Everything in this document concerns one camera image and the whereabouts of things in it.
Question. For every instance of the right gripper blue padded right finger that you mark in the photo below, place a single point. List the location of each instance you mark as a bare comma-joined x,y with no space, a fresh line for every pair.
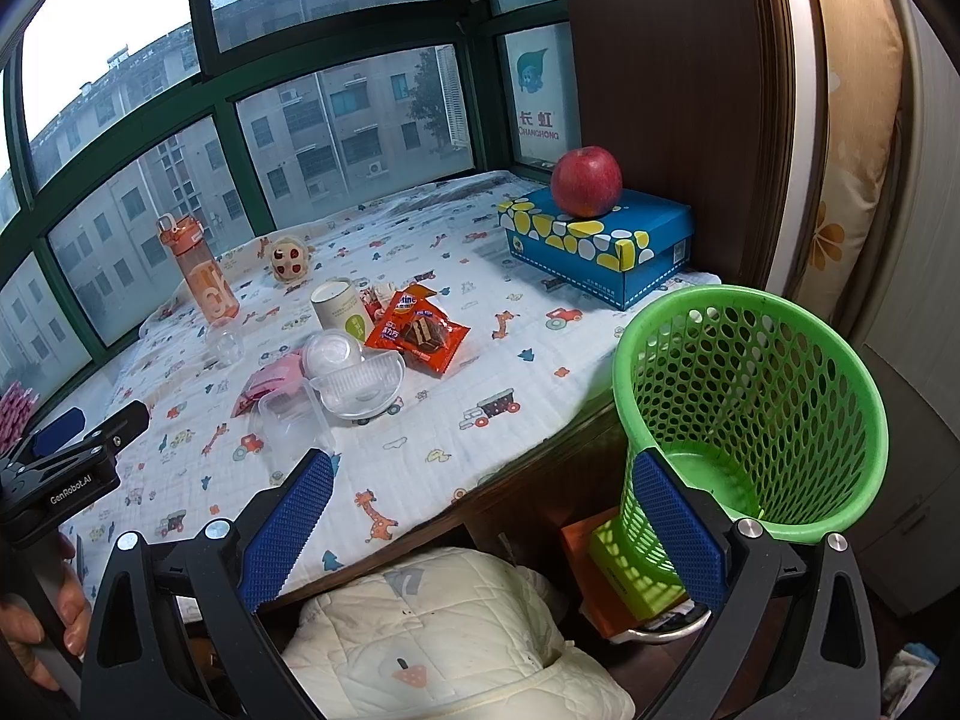
689,525

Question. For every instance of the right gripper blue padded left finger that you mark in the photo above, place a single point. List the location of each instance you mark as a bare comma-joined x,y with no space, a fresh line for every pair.
277,523

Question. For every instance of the clear rectangular plastic container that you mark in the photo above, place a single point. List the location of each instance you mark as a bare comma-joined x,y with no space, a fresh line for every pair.
293,423

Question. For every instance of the pink Franzzi snack wrapper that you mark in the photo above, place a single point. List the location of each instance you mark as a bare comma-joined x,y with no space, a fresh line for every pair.
282,375

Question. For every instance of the white plastic cup lid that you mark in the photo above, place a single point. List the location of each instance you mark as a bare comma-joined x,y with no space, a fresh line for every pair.
328,351

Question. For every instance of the white paper cup green logo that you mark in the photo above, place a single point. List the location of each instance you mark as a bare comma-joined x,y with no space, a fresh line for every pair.
338,306

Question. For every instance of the red orange snack wrapper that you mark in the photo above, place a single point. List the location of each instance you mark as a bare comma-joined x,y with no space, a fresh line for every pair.
412,325

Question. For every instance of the clear plastic cup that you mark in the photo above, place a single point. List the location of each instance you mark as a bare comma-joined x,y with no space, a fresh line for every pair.
223,345

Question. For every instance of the green plastic mesh trash basket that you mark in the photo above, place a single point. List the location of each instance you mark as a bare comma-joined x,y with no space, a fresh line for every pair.
758,403

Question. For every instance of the person's left hand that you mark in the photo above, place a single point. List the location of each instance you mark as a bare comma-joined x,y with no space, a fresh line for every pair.
45,617

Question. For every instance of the orange box under basket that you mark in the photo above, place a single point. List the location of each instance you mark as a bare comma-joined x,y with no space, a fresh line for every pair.
601,605

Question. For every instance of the cream quilted blanket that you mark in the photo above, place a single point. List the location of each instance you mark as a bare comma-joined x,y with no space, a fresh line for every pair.
450,633

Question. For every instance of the orange plastic water bottle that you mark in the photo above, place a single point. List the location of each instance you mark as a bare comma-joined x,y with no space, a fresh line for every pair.
202,274

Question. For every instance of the cartoon printed white bed sheet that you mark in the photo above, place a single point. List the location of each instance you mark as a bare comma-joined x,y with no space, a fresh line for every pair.
537,351

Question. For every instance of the floral cloth at corner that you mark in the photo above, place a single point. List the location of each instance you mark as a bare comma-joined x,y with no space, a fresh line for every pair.
910,670

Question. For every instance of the small plush doll toy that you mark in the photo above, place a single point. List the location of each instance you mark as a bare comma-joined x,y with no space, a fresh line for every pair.
289,260

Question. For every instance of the blue yellow tissue box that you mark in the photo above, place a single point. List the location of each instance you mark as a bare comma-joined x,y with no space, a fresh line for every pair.
619,257

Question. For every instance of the red apple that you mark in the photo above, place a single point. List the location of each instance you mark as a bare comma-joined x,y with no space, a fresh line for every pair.
586,182

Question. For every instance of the floral beige curtain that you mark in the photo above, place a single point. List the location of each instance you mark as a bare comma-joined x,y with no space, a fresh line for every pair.
864,51

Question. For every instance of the green window frame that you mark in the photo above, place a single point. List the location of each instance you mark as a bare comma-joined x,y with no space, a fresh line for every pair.
252,115

